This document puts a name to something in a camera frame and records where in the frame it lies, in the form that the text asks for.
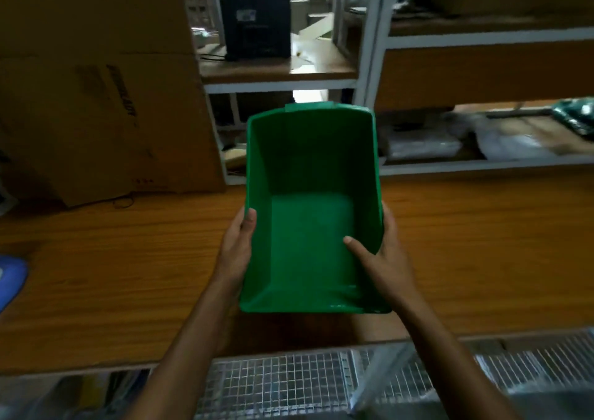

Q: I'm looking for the person's right hand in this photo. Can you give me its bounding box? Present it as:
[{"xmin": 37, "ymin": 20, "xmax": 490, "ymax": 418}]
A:
[{"xmin": 343, "ymin": 202, "xmax": 418, "ymax": 305}]

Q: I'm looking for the person's left hand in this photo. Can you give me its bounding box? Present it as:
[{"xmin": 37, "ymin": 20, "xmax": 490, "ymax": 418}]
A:
[{"xmin": 214, "ymin": 208, "xmax": 257, "ymax": 289}]

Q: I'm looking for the green plastic storage bin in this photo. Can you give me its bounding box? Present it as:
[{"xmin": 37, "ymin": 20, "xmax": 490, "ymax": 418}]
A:
[{"xmin": 239, "ymin": 101, "xmax": 391, "ymax": 315}]

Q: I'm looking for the person's left forearm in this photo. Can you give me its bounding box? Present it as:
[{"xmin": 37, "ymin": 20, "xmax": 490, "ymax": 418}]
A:
[{"xmin": 122, "ymin": 278, "xmax": 239, "ymax": 420}]

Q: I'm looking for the person's right forearm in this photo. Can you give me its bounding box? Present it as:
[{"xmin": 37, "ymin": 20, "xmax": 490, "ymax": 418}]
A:
[{"xmin": 392, "ymin": 287, "xmax": 523, "ymax": 420}]

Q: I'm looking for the grey wrapped flat package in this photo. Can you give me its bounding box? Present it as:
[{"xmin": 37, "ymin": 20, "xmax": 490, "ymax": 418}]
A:
[{"xmin": 380, "ymin": 125, "xmax": 465, "ymax": 163}]

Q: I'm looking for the white metal shelving rack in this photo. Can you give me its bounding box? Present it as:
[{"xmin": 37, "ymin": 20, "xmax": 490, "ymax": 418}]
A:
[{"xmin": 176, "ymin": 0, "xmax": 594, "ymax": 186}]

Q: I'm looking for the clear plastic bag package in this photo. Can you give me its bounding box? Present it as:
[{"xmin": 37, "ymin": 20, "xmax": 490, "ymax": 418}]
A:
[{"xmin": 471, "ymin": 116, "xmax": 564, "ymax": 161}]

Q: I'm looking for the black electronic device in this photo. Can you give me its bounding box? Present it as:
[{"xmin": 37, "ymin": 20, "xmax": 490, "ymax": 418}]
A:
[{"xmin": 219, "ymin": 0, "xmax": 292, "ymax": 61}]

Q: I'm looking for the large brown cardboard box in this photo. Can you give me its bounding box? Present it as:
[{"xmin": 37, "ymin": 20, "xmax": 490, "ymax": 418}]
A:
[{"xmin": 0, "ymin": 0, "xmax": 226, "ymax": 208}]

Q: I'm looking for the blue plastic object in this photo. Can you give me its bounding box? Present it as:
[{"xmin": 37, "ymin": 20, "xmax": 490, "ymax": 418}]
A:
[{"xmin": 0, "ymin": 255, "xmax": 28, "ymax": 314}]

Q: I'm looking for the dark green patterned packet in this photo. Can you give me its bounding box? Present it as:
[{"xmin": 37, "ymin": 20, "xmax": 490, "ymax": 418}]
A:
[{"xmin": 551, "ymin": 99, "xmax": 594, "ymax": 137}]

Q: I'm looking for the black cable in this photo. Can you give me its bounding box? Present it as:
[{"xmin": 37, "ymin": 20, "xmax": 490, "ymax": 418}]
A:
[{"xmin": 70, "ymin": 191, "xmax": 136, "ymax": 211}]

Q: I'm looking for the wire mesh basket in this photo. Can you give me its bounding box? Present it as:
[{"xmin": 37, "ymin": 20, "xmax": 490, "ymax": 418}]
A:
[{"xmin": 195, "ymin": 327, "xmax": 594, "ymax": 420}]

